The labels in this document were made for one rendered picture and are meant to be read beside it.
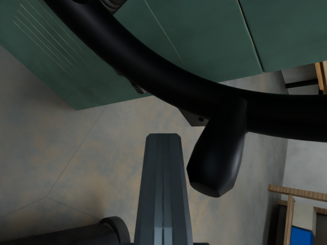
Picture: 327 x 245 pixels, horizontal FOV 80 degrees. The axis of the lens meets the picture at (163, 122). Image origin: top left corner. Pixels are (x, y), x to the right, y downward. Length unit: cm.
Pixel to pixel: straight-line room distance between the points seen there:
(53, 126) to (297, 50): 76
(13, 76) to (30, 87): 6
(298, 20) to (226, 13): 8
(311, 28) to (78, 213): 90
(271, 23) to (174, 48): 15
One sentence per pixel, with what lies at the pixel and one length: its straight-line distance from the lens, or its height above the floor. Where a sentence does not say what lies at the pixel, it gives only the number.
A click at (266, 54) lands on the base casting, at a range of 33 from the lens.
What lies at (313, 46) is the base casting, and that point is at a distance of 32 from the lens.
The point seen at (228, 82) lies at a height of 62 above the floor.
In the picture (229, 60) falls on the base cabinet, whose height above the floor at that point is 67.
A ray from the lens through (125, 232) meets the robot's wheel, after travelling 86.
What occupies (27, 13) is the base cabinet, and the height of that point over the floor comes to 29.
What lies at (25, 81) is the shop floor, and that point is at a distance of 84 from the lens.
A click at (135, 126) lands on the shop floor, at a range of 102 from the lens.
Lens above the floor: 81
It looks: 44 degrees down
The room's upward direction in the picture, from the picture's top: 87 degrees clockwise
